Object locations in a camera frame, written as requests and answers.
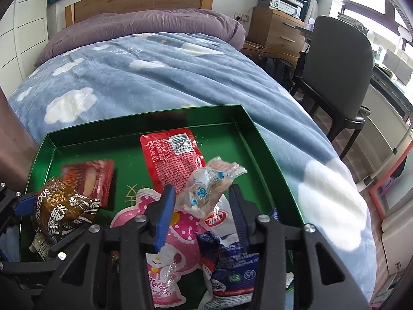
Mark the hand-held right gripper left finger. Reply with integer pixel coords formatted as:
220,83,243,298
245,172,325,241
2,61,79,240
32,184,176,310

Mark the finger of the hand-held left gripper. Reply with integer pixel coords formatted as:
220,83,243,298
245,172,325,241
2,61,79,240
0,226,92,273
0,183,37,233

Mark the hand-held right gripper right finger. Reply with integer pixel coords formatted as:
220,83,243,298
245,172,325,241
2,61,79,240
228,183,371,310

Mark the beige candy packet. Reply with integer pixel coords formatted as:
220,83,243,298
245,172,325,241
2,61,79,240
30,233,54,260

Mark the pink character snack packet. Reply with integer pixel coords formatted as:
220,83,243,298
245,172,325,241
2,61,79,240
110,188,215,309

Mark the brown snack packet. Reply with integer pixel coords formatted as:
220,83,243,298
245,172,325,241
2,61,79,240
31,177,101,244

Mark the blue and white snack packet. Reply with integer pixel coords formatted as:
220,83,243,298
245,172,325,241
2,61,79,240
196,207,295,299

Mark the clear candy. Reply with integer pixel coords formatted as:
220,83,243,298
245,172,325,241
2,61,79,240
178,157,248,219

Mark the long red snack packet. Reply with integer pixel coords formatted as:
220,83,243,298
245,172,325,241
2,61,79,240
140,128,241,237

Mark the red-brown snack packet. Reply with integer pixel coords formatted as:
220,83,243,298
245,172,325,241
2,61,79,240
61,159,116,210

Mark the green tray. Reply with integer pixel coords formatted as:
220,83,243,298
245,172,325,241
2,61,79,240
19,104,305,310

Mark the brown and black thermos jug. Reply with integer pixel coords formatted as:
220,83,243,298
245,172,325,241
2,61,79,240
0,94,44,184

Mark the black bag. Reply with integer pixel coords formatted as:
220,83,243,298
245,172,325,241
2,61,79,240
274,56,304,92

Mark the white wardrobe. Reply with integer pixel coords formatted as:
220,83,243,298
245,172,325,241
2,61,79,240
0,0,57,88

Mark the grey chair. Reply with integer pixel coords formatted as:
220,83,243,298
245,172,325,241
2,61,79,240
290,15,375,160

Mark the white desk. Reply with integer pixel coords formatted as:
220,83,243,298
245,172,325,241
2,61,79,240
358,45,413,143

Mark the wooden nightstand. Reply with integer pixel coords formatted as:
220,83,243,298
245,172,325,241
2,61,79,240
240,6,310,68

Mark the white printer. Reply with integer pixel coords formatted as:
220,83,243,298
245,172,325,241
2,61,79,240
257,0,313,18

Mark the pink metal frame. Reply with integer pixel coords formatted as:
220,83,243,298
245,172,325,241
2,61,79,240
368,142,413,223

